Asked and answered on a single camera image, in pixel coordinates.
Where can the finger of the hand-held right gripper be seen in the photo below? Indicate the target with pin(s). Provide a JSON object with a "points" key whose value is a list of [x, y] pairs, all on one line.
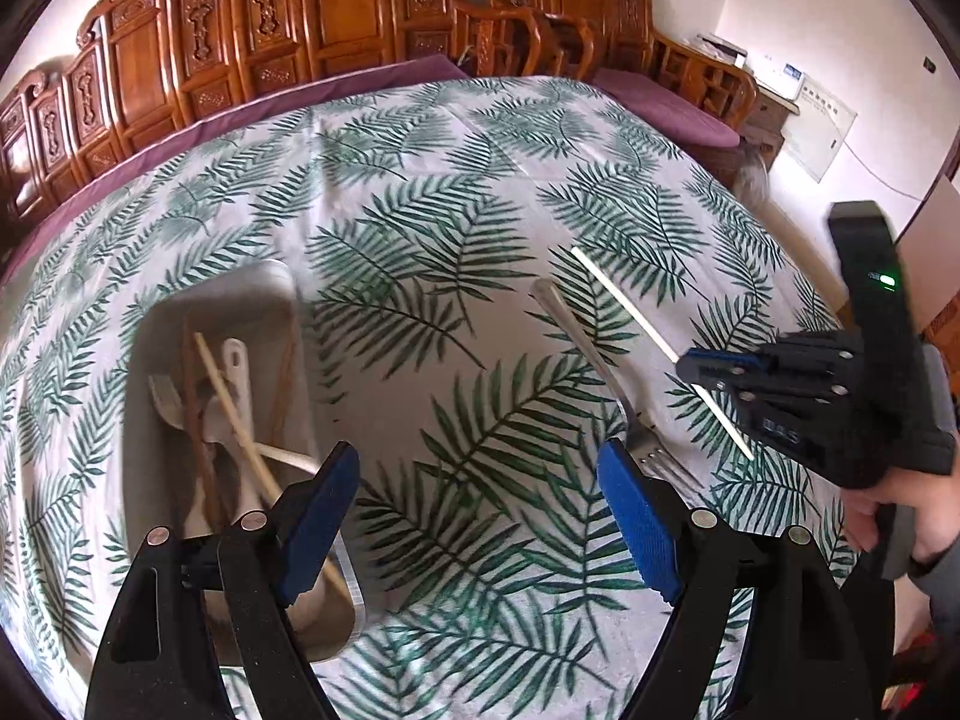
{"points": [[787, 388], [709, 365]]}

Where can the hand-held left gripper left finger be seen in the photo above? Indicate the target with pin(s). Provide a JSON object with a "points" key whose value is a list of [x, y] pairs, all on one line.
{"points": [[322, 525]]}

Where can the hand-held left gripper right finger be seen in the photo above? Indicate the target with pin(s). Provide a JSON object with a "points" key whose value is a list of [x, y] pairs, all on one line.
{"points": [[637, 525]]}

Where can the light wooden chopstick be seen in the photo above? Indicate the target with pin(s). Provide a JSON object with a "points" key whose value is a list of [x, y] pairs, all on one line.
{"points": [[622, 296], [232, 412]]}

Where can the dark wooden chopstick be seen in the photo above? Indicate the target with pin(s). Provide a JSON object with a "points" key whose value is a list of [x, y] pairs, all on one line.
{"points": [[281, 382], [196, 420]]}

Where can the white slotted spoon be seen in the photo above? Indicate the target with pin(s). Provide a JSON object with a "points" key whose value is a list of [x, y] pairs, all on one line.
{"points": [[234, 367]]}

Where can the white plastic container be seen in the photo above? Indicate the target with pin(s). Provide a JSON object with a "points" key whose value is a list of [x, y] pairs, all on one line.
{"points": [[255, 292]]}

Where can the person's right hand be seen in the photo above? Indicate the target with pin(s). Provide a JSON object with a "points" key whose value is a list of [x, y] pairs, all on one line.
{"points": [[937, 510]]}

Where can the wooden door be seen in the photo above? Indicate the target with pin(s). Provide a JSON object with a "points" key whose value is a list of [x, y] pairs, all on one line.
{"points": [[934, 255]]}

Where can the clear plastic bag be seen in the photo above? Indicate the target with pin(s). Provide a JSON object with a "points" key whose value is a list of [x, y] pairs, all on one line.
{"points": [[752, 176]]}

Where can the wooden side table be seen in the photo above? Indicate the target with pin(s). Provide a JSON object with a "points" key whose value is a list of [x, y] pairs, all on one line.
{"points": [[765, 116]]}

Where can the purple seat cushion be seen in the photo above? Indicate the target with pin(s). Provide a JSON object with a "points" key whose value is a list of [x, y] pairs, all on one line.
{"points": [[660, 101]]}

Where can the leaf print tablecloth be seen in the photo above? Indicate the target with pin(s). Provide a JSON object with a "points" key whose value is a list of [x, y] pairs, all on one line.
{"points": [[450, 240]]}

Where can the white flat device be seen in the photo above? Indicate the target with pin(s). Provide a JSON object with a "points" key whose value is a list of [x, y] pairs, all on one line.
{"points": [[780, 79]]}

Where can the white box device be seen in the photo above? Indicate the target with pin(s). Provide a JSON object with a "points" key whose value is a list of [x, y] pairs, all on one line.
{"points": [[724, 49]]}

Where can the short carved wooden bench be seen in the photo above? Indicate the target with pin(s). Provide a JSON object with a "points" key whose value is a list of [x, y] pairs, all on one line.
{"points": [[630, 7]]}

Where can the wooden armchair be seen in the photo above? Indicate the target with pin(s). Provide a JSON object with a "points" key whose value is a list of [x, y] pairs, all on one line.
{"points": [[525, 22]]}

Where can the long carved wooden bench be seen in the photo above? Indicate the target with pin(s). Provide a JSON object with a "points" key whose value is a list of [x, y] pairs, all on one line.
{"points": [[337, 0]]}

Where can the white wall panel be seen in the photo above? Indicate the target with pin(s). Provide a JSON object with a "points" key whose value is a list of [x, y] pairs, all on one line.
{"points": [[817, 131]]}

